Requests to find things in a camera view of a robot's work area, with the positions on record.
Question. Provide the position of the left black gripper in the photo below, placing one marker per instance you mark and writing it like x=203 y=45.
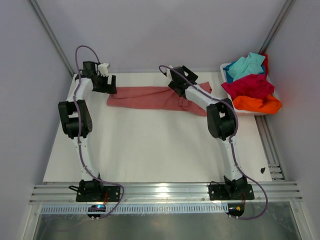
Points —
x=112 y=90

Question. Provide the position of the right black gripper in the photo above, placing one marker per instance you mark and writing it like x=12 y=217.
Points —
x=171 y=84

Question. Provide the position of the salmon pink t shirt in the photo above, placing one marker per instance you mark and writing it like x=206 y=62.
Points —
x=153 y=98

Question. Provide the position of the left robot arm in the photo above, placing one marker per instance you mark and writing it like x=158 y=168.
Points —
x=77 y=124

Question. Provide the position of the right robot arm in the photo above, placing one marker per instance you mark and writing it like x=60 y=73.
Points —
x=222 y=124

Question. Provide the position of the teal t shirt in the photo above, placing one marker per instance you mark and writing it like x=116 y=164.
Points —
x=253 y=64

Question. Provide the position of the crimson red t shirt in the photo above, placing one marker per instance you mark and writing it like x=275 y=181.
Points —
x=253 y=86

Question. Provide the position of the red t shirt in bin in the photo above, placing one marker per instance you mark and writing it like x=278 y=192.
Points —
x=265 y=64

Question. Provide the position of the orange t shirt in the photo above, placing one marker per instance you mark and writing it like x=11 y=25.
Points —
x=268 y=105

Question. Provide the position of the small black scrap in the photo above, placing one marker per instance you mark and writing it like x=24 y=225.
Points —
x=262 y=170

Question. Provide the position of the left black controller board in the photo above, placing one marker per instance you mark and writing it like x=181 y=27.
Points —
x=96 y=211

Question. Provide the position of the black controller board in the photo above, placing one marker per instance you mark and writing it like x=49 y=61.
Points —
x=96 y=211
x=235 y=210

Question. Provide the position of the right black controller board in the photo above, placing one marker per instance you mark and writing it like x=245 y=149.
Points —
x=235 y=210

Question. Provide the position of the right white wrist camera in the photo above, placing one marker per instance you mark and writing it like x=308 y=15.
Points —
x=167 y=71

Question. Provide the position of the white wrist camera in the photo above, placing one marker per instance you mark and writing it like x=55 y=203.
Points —
x=167 y=71
x=103 y=69

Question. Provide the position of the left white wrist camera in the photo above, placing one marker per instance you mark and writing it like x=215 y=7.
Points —
x=103 y=69

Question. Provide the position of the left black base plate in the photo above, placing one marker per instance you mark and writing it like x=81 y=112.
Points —
x=98 y=194

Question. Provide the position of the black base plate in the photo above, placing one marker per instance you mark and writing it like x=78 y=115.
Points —
x=223 y=191
x=98 y=194

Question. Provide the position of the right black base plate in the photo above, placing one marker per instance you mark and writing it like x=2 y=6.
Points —
x=223 y=191

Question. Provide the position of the left corner aluminium post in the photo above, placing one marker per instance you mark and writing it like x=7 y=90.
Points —
x=50 y=34

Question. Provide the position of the corner aluminium post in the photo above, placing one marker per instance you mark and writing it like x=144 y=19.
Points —
x=279 y=20
x=50 y=34

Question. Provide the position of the slotted grey cable duct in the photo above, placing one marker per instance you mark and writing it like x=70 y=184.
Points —
x=147 y=208

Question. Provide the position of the right side aluminium rail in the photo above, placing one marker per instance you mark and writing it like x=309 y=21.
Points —
x=270 y=151

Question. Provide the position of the aluminium rail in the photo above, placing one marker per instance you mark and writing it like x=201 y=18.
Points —
x=270 y=151
x=167 y=193

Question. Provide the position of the right corner aluminium post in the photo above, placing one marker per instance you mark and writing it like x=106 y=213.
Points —
x=279 y=20

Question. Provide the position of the aluminium front rail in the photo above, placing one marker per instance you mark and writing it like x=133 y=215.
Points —
x=167 y=193

